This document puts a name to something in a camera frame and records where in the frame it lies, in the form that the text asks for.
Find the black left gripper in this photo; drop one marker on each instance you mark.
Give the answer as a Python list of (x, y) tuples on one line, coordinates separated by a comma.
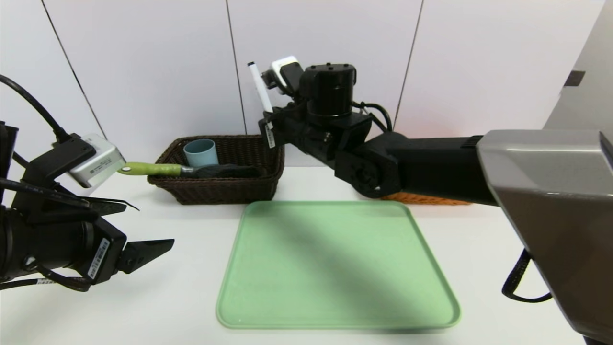
[(102, 258)]

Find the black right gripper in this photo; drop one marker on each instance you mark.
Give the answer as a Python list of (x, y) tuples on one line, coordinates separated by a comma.
[(269, 132)]

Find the white marker pen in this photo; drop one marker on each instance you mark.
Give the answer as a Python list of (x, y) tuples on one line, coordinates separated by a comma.
[(260, 86)]

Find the light blue plastic cup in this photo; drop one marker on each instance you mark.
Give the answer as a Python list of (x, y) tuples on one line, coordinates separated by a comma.
[(201, 153)]

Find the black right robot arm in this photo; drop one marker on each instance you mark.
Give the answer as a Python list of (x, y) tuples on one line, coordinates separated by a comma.
[(479, 167)]

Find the dark brown wicker basket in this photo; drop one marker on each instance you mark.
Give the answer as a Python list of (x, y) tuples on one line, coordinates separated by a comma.
[(225, 191)]

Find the orange wicker basket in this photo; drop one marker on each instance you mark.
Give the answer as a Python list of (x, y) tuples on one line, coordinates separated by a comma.
[(431, 199)]

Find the light green plastic tray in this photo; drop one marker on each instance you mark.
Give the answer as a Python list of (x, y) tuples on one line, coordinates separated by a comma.
[(335, 278)]

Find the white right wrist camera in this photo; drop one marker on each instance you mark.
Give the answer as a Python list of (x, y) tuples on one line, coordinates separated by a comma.
[(282, 67)]

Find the dark wall fixture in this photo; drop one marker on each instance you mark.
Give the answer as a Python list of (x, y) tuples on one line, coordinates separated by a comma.
[(574, 77)]

